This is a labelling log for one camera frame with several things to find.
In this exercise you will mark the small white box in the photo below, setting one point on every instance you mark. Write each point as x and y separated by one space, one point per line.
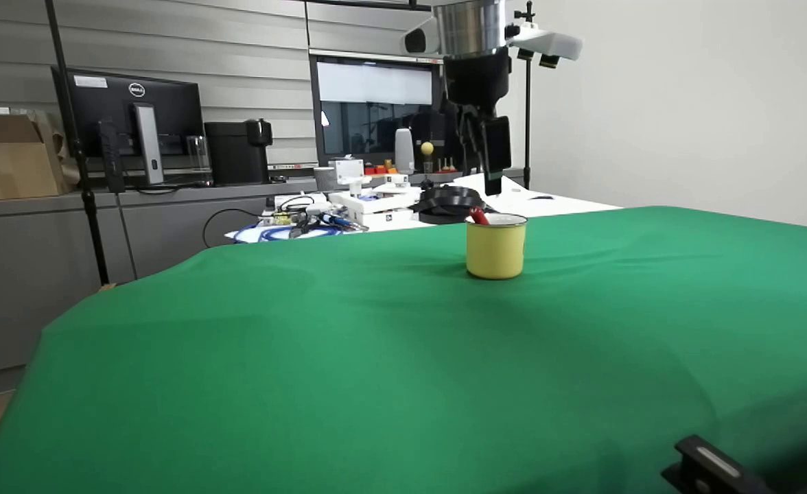
349 167

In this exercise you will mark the large dark display screen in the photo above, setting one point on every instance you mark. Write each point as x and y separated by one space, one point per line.
366 125

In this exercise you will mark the gray desk partition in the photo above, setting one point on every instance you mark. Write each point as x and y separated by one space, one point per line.
29 276

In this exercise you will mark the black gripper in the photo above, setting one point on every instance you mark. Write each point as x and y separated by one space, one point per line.
477 78

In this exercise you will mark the orange red items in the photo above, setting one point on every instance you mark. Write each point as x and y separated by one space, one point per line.
381 167

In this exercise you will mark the yellow mug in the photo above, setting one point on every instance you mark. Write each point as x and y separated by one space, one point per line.
495 251

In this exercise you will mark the black computer box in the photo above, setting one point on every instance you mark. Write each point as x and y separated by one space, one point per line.
234 154

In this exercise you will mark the thin black stand pole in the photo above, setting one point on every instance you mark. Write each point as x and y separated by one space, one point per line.
94 228

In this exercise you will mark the black clamp bracket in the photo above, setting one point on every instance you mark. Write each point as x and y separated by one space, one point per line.
706 469

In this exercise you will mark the black camera tripod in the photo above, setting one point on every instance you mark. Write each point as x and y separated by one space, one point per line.
529 137

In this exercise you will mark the yellow ball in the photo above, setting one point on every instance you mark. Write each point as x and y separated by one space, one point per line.
426 148

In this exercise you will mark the black Dell monitor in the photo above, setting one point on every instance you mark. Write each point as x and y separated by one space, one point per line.
104 110

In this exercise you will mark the white cylinder speaker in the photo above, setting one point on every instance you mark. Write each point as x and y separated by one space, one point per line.
404 152

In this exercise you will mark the white electronics boards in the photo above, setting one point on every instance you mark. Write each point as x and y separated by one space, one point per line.
377 200

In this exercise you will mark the green table cloth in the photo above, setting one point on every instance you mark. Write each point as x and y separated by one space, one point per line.
330 365

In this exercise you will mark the brown cardboard box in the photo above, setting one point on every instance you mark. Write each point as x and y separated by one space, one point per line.
10 159

